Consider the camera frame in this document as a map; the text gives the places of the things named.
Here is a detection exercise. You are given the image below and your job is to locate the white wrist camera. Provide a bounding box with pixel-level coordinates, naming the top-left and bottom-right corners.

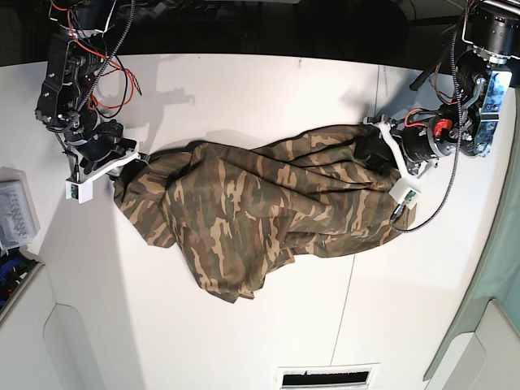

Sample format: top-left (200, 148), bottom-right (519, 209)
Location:
top-left (389, 178), bottom-right (422, 210)
top-left (65, 180), bottom-right (93, 204)

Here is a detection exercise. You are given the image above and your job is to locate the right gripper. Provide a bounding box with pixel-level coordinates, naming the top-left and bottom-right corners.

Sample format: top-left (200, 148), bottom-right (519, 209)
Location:
top-left (62, 119), bottom-right (148, 183)

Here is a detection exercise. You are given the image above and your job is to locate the clear plastic screw box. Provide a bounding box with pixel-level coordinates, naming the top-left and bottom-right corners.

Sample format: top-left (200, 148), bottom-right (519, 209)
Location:
top-left (1, 167), bottom-right (40, 251)

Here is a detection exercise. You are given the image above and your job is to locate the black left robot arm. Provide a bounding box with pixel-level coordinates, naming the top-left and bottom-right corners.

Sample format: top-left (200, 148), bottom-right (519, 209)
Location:
top-left (354, 1), bottom-right (519, 175)

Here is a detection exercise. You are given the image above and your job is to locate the camouflage t-shirt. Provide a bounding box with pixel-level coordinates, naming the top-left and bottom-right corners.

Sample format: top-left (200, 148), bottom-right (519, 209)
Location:
top-left (114, 125), bottom-right (415, 303)

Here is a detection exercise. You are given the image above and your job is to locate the white slotted table vent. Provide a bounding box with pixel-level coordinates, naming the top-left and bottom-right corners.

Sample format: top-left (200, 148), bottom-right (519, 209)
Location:
top-left (275, 363), bottom-right (380, 389)

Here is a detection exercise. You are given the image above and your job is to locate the grey tray with blue items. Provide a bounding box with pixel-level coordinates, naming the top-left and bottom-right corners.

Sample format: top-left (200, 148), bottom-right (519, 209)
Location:
top-left (1, 247), bottom-right (44, 322)

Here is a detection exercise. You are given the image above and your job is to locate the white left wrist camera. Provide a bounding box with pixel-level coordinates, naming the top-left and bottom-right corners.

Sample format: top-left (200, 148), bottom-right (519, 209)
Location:
top-left (389, 178), bottom-right (422, 210)

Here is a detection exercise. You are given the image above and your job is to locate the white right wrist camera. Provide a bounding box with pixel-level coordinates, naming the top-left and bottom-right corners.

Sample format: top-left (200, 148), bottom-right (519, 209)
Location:
top-left (65, 180), bottom-right (93, 204)

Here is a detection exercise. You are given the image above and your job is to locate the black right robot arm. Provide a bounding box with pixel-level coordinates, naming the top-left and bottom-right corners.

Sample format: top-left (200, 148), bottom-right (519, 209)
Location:
top-left (35, 1), bottom-right (141, 184)

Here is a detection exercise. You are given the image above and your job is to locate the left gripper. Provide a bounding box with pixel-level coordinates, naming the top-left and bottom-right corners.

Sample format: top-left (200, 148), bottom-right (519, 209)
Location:
top-left (354, 115), bottom-right (441, 176)

